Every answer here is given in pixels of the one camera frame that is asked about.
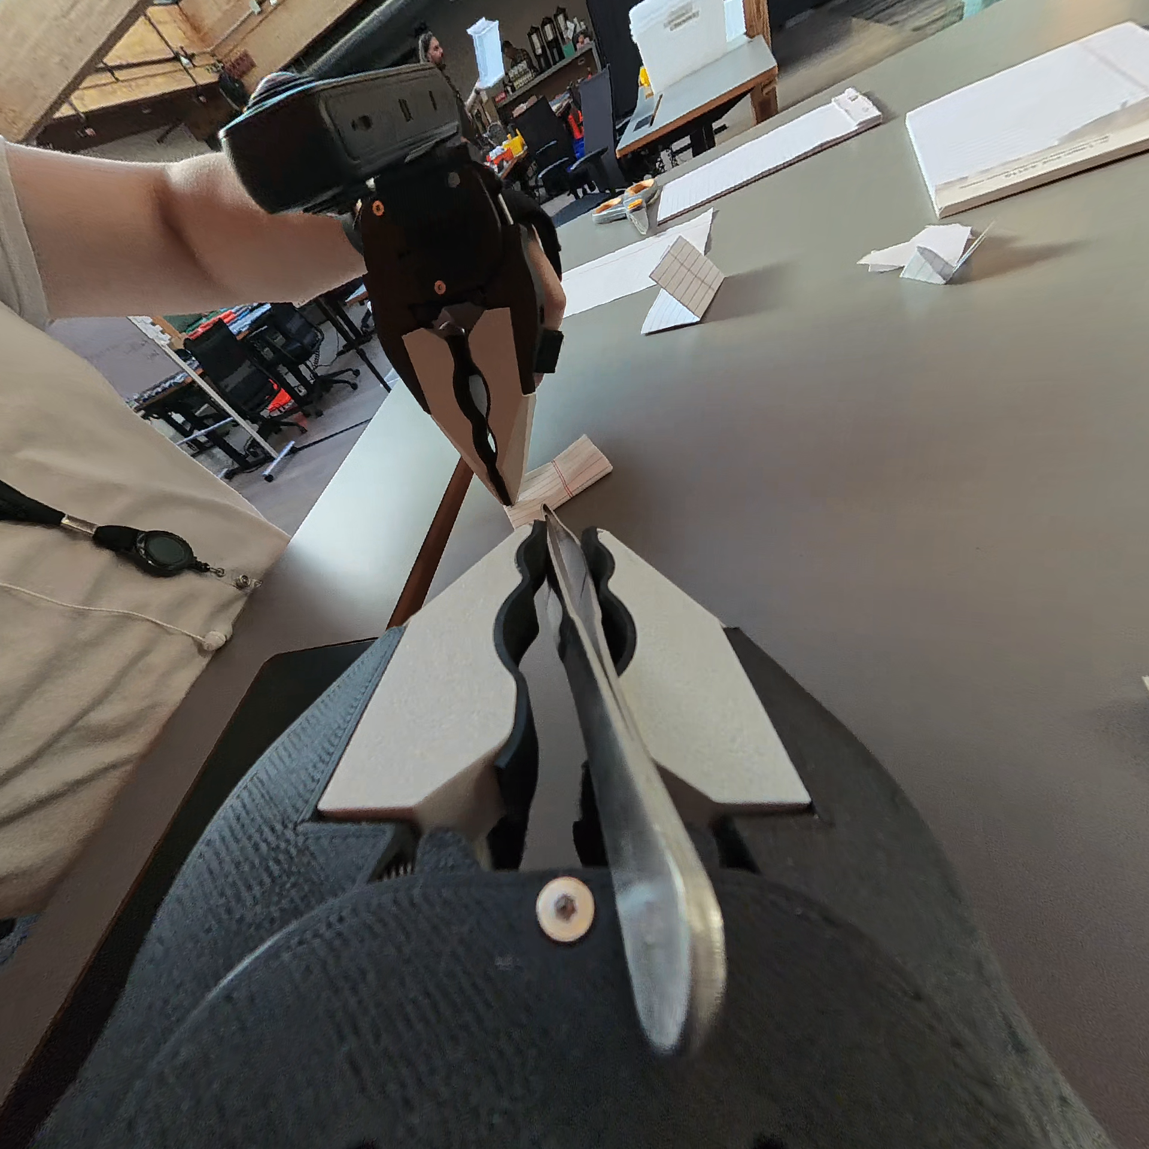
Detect white grid-creased folded paper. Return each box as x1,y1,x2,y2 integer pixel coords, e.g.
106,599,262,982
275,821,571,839
642,235,727,335

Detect long lined legal pad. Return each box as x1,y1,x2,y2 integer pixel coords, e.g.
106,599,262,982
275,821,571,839
657,87,886,225

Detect small folded lined paper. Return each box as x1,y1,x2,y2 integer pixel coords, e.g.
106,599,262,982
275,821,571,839
901,224,994,285

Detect grey table with black legs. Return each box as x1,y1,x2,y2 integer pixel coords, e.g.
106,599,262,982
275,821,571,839
617,35,782,158

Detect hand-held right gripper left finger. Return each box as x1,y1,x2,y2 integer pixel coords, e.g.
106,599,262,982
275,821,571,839
319,525,549,869

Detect white paper sheet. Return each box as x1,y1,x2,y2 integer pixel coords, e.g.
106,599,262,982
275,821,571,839
559,207,717,317

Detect person's left hand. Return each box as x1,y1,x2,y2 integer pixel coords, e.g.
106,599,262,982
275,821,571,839
526,228,570,337

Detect black office chair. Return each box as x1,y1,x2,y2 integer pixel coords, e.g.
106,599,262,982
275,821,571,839
572,64,623,194
514,94,576,200
184,303,360,449

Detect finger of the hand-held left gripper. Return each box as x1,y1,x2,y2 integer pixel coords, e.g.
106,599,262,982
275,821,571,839
466,307,541,505
400,328,507,505

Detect lined notepad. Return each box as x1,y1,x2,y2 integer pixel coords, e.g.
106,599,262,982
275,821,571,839
905,21,1149,218

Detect lined paper sheet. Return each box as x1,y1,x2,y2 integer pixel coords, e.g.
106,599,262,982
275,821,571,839
505,434,615,530

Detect person's left forearm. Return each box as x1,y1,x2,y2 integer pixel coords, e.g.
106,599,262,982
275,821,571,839
18,150,371,324

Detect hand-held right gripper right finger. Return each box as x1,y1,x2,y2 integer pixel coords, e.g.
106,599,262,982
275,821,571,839
582,527,812,821

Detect black badge reel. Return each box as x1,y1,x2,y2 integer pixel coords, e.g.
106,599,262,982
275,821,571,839
92,527,265,592

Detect crumpled white paper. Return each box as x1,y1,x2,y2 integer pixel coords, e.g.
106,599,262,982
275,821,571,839
857,228,944,272

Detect beige shirt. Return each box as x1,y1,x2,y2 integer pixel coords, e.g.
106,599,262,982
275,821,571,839
0,133,291,920

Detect white drawstring cord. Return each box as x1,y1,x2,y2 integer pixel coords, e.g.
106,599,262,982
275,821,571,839
0,581,236,650

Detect metal tweezers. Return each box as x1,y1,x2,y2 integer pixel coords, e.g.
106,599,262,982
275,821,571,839
541,504,727,1053

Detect black neck strap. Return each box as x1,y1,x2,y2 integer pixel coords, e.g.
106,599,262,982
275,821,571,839
0,478,100,540

